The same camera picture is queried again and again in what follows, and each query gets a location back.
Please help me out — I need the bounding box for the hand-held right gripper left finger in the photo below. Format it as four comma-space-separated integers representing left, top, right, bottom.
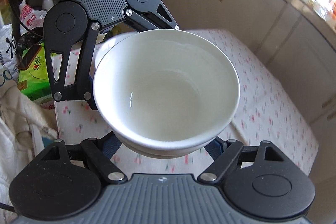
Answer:
39, 132, 128, 185

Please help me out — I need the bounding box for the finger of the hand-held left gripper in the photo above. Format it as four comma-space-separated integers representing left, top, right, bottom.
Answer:
125, 0, 181, 31
45, 22, 102, 111

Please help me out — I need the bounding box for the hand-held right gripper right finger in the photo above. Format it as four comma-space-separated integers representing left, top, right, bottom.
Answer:
197, 136, 285, 184

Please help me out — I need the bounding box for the white plastic bag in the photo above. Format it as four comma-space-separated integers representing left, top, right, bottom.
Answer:
0, 25, 26, 88

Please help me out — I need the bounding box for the white ceramic bowl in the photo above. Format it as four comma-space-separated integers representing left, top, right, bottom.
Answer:
93, 29, 240, 150
94, 31, 219, 160

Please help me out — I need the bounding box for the red print plastic bag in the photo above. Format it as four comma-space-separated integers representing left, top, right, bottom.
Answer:
18, 1, 48, 31

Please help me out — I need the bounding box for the cherry print tablecloth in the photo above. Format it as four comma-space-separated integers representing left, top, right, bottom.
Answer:
54, 28, 320, 180

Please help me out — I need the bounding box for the green plastic bag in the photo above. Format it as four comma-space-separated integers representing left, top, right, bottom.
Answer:
17, 43, 57, 105

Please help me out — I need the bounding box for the dark brown packet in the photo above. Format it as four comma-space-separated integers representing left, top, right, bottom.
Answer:
17, 44, 43, 71

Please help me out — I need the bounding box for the white jacket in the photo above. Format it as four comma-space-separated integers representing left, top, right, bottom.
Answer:
0, 77, 60, 217

